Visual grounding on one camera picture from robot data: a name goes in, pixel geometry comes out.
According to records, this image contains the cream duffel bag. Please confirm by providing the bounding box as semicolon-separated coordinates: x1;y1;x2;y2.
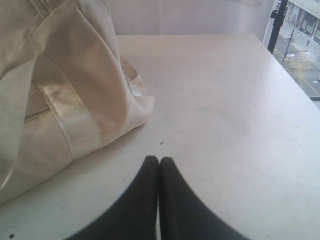
0;0;155;203

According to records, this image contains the black tripod pole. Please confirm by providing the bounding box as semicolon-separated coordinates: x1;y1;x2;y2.
267;0;288;54

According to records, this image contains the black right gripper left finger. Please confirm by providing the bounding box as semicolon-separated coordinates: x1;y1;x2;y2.
69;156;159;240

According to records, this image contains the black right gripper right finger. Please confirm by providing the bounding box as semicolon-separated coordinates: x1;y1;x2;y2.
158;157;247;240

